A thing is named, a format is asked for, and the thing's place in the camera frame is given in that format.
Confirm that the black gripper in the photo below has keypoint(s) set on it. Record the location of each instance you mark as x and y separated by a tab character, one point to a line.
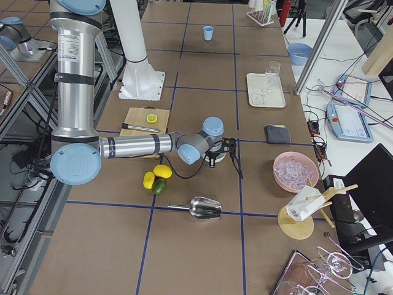
212	155

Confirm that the green ceramic bowl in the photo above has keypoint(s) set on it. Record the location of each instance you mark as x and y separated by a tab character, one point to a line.
219	158

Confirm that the light blue plastic cup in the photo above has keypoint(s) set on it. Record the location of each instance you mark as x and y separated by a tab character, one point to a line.
208	33

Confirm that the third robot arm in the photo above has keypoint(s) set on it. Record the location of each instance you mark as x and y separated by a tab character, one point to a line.
17	40

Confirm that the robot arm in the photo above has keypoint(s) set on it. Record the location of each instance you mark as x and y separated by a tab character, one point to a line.
77	149

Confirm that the pink bowl with ice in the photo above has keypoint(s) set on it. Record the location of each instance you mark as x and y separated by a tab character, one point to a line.
293	171

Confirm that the metal ice scoop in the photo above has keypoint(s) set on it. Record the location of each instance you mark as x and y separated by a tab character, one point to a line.
201	208

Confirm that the blue bowl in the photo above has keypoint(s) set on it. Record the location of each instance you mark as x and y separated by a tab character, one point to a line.
299	53

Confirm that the grey folded cloth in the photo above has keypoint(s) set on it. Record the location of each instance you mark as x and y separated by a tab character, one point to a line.
277	134

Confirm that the white bear tray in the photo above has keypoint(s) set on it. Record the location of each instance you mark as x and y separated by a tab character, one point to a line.
255	82

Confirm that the yellow lemon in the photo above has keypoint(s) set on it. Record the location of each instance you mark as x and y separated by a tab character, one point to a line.
148	180
162	171

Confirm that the green lime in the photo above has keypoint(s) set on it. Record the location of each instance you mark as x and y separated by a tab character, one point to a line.
159	186

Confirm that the half lemon slice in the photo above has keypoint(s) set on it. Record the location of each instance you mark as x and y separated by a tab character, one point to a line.
151	118

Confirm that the clear wine glass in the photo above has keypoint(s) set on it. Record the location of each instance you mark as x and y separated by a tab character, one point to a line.
271	74

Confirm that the wooden cutting board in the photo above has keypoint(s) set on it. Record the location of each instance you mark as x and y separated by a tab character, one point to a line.
137	116

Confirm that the white paper carton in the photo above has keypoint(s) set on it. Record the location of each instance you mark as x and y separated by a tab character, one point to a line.
306	202

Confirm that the wooden cup stand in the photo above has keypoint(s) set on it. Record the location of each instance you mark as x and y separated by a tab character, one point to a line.
303	229

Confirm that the near teach pendant tablet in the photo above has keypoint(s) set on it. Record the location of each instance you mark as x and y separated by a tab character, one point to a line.
348	124

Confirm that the teach pendant tablet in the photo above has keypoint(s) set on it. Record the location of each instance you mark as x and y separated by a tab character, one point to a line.
348	124
353	89

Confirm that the far teach pendant tablet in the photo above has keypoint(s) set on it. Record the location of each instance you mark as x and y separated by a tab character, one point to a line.
353	89

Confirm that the black monitor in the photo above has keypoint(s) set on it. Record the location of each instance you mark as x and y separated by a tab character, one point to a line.
373	197

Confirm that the red cylinder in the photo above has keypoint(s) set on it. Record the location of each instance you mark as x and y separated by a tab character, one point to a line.
284	12

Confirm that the wine glass rack tray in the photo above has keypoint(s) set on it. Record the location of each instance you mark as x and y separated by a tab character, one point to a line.
328	273

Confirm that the black tripod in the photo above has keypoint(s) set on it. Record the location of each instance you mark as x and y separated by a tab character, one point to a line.
299	16

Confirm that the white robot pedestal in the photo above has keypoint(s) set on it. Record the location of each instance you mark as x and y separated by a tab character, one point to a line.
140	81

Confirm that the white wire cup rack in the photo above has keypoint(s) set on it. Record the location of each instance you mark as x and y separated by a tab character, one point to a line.
262	11

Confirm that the aluminium frame post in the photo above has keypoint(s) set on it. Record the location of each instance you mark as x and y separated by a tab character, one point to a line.
326	30

